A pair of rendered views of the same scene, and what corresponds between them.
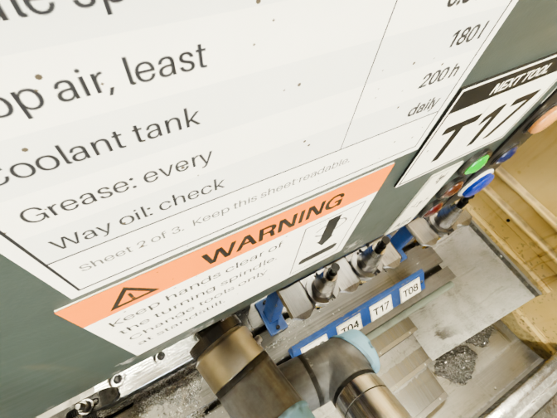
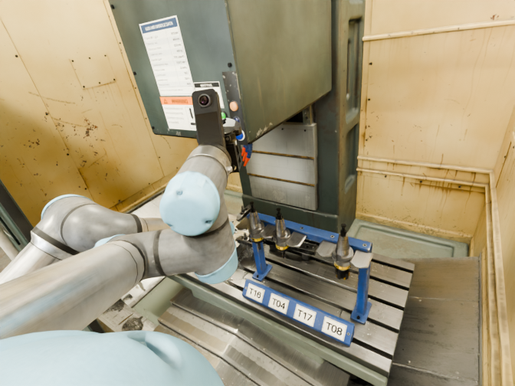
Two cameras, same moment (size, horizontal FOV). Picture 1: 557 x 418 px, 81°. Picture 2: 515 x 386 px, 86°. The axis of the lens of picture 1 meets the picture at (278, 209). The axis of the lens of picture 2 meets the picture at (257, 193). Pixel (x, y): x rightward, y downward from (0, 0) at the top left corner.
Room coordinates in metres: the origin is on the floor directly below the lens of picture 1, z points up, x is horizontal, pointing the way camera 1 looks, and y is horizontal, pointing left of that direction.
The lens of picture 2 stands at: (0.05, -0.93, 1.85)
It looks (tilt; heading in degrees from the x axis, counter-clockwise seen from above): 30 degrees down; 76
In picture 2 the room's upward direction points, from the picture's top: 9 degrees counter-clockwise
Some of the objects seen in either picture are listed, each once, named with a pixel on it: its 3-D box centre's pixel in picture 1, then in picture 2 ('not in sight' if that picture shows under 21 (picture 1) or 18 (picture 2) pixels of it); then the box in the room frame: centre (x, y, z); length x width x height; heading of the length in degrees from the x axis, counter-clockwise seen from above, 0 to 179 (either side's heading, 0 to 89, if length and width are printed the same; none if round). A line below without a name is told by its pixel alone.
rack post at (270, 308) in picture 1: (275, 300); (257, 247); (0.23, -0.03, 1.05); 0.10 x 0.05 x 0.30; 38
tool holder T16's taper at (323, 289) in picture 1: (326, 280); (254, 218); (0.22, -0.11, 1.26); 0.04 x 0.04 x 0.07
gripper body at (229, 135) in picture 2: not in sight; (217, 154); (0.10, -0.42, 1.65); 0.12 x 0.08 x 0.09; 68
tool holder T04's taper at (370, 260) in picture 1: (372, 255); (280, 225); (0.29, -0.20, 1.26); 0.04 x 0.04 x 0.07
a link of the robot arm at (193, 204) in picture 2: not in sight; (196, 195); (0.04, -0.57, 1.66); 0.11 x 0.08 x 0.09; 68
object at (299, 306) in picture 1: (297, 302); (244, 224); (0.19, -0.07, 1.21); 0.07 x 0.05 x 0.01; 38
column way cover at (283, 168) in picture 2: not in sight; (278, 165); (0.54, 0.46, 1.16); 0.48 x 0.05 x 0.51; 128
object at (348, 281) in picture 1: (343, 276); (268, 232); (0.25, -0.15, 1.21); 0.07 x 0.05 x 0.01; 38
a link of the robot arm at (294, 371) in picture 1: (273, 400); not in sight; (0.02, -0.04, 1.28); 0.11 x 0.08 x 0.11; 125
